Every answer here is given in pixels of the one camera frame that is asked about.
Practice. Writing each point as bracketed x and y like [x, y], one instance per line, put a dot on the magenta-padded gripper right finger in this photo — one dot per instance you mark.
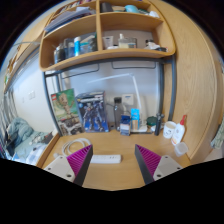
[163, 166]

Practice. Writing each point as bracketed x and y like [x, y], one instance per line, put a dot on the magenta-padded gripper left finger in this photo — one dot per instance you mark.
[63, 166]

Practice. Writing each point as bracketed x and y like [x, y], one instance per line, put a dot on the clear plastic container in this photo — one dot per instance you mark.
[181, 149]

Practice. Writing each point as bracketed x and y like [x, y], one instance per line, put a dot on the white red-capped lotion bottle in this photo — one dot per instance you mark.
[178, 133]

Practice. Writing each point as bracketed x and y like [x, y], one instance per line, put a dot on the white printed mug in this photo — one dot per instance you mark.
[169, 130]

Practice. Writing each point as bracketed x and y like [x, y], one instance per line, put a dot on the black electric shaver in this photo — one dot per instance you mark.
[158, 125]

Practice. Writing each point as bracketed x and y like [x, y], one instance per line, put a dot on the white power strip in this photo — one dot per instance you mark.
[106, 159]

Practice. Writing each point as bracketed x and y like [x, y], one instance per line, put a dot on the green round container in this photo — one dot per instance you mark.
[151, 120]

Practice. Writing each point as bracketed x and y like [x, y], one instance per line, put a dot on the bed with green bedding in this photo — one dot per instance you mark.
[20, 136]

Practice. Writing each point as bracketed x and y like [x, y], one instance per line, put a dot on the green toy figure box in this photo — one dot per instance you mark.
[65, 111]

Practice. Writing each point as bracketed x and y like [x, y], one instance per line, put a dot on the small blue carton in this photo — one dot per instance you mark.
[125, 126]

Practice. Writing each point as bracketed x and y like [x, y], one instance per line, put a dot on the tall light-blue box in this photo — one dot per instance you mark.
[135, 118]

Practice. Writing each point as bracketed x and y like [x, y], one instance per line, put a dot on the blue robot model box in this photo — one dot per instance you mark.
[92, 113]

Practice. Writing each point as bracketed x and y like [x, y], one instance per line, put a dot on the dark clear water bottle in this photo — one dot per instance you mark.
[117, 111]

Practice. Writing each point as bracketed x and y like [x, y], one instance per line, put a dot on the white desk lamp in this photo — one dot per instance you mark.
[137, 96]

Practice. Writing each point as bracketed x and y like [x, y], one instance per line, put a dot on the white cardboard box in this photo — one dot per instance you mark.
[128, 100]

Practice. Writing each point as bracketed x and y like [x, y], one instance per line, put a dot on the wooden shelf unit with items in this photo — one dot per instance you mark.
[106, 55]

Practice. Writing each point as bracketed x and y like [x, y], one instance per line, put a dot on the grey metal desk frame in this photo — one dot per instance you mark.
[173, 93]

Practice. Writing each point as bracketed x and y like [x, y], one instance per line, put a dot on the white wall switch plate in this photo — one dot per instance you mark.
[31, 95]

